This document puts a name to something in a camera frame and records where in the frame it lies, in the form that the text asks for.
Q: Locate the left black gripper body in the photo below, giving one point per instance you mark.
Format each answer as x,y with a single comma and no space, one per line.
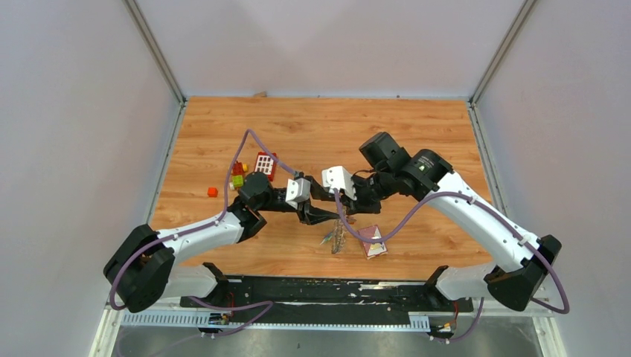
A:
274,204

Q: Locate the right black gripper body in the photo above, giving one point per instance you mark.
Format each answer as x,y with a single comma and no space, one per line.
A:
369,192

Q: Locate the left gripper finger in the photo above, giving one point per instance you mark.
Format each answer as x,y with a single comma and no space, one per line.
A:
318,192
314,215

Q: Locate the metal disc with keyrings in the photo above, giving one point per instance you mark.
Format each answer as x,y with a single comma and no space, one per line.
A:
338,236

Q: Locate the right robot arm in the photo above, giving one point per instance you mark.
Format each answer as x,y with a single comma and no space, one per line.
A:
521,259

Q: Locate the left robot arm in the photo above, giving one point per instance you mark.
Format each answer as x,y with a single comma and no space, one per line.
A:
146,267

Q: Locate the green tag key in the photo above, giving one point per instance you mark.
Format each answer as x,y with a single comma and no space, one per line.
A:
326,239

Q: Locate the red window brick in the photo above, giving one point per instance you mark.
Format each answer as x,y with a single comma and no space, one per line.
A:
265,164

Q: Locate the toy brick car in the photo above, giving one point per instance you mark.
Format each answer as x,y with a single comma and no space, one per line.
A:
238,174

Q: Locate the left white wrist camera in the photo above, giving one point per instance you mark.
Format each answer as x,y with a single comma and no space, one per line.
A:
297,191

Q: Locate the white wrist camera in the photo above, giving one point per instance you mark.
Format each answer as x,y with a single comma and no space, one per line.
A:
297,191
338,178

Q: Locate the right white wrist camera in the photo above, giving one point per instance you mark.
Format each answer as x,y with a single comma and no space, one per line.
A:
338,178

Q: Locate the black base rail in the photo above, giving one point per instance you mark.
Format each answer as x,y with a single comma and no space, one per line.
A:
335,301

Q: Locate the white slotted cable duct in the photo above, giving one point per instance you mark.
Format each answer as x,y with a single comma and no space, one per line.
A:
209,319

